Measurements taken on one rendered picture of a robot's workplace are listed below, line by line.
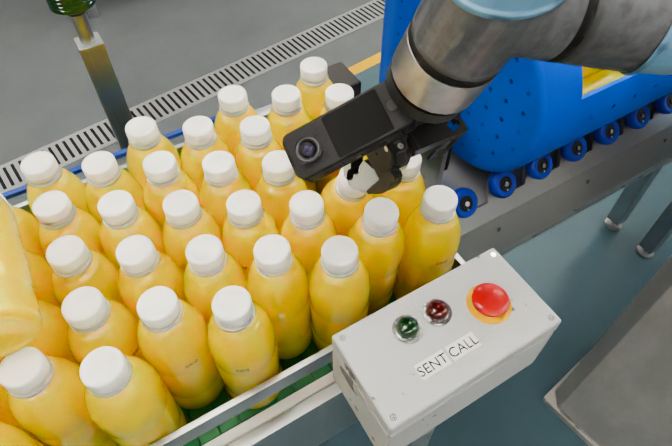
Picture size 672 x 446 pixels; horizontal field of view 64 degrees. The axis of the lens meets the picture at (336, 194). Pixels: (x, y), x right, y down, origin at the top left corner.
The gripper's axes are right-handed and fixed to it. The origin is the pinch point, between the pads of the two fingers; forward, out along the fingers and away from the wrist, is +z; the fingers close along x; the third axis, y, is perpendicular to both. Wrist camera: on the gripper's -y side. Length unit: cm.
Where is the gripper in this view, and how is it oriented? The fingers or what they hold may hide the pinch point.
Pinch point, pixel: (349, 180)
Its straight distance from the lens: 61.2
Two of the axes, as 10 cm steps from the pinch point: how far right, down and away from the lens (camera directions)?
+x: -4.5, -8.6, 2.3
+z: -2.3, 3.6, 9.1
